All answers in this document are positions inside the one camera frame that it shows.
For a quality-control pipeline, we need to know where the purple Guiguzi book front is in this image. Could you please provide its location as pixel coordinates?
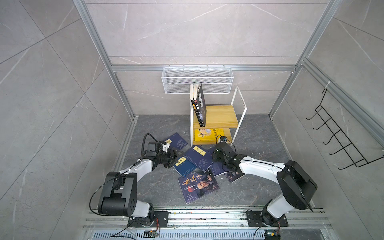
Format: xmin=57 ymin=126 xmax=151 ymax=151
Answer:
xmin=178 ymin=171 xmax=220 ymax=204

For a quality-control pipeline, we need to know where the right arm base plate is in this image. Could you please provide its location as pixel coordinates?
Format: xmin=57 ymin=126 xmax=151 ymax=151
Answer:
xmin=245 ymin=210 xmax=289 ymax=227

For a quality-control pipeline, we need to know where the blue book Han Feizi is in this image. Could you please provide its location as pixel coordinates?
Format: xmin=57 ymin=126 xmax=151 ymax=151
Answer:
xmin=173 ymin=156 xmax=197 ymax=178

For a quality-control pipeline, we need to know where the white wire mesh basket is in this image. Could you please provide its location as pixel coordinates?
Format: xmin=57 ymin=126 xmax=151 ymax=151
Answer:
xmin=161 ymin=67 xmax=234 ymax=95

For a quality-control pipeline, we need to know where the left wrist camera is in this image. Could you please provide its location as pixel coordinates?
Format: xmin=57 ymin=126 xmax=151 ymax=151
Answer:
xmin=157 ymin=141 xmax=170 ymax=153

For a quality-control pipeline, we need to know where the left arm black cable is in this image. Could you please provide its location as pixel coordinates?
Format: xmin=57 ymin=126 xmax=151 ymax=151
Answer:
xmin=88 ymin=132 xmax=160 ymax=217

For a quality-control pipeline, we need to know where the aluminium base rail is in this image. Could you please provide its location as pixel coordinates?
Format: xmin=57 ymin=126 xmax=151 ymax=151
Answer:
xmin=79 ymin=206 xmax=338 ymax=240

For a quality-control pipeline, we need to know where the black book on shelf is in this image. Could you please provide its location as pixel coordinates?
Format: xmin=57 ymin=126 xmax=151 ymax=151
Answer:
xmin=190 ymin=84 xmax=200 ymax=123

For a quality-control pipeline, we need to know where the black wolf book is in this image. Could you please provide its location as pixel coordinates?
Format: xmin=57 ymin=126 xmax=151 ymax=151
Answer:
xmin=194 ymin=84 xmax=207 ymax=127

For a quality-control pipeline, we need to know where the white wooden two-tier shelf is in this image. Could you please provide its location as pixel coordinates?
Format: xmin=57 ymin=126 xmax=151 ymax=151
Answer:
xmin=190 ymin=86 xmax=248 ymax=146

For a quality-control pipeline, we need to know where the yellow book on shelf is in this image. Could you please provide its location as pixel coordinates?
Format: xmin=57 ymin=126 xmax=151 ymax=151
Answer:
xmin=194 ymin=129 xmax=225 ymax=142

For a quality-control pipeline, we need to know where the navy book Yi Jing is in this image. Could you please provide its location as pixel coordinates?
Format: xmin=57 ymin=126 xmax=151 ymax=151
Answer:
xmin=185 ymin=145 xmax=214 ymax=172

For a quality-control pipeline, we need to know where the navy book Mengxi label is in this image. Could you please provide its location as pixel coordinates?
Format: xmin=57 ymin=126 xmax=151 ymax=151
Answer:
xmin=209 ymin=162 xmax=230 ymax=177

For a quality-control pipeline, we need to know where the navy book yellow label far-left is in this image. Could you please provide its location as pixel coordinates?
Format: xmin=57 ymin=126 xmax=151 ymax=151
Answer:
xmin=164 ymin=133 xmax=188 ymax=150

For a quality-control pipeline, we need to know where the black wire hook rack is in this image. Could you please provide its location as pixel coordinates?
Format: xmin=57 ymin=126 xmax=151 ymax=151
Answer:
xmin=306 ymin=89 xmax=384 ymax=170

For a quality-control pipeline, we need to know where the purple Guiguzi book right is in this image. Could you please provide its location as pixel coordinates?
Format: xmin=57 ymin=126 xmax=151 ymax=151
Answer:
xmin=224 ymin=171 xmax=245 ymax=184

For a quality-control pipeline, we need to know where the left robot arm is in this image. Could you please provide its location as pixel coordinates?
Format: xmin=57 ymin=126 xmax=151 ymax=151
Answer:
xmin=96 ymin=148 xmax=184 ymax=227

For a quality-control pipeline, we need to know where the purple guiguzi book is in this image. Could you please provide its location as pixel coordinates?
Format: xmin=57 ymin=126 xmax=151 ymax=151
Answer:
xmin=178 ymin=171 xmax=220 ymax=204
xmin=224 ymin=171 xmax=245 ymax=184

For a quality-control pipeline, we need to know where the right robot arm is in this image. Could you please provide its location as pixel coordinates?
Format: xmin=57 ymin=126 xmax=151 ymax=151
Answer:
xmin=213 ymin=142 xmax=318 ymax=226

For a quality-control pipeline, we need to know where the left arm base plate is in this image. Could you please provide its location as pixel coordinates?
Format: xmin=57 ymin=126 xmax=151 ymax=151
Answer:
xmin=128 ymin=211 xmax=169 ymax=228

